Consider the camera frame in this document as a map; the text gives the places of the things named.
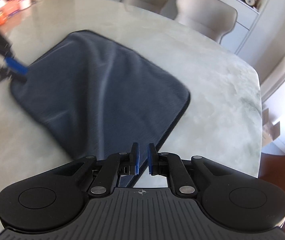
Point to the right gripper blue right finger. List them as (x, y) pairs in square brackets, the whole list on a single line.
[(171, 166)]

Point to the beige dining chair right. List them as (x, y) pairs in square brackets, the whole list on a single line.
[(212, 18)]

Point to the blue and grey microfibre towel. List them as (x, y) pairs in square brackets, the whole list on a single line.
[(98, 97)]

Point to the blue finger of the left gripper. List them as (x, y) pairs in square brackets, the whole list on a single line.
[(17, 71)]

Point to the orange box on table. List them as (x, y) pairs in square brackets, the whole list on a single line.
[(11, 7)]

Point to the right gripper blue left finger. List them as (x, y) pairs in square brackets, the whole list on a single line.
[(111, 170)]

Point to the white sideboard cabinet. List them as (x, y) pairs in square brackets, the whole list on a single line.
[(247, 17)]

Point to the cardboard box on floor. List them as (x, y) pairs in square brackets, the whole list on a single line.
[(270, 131)]

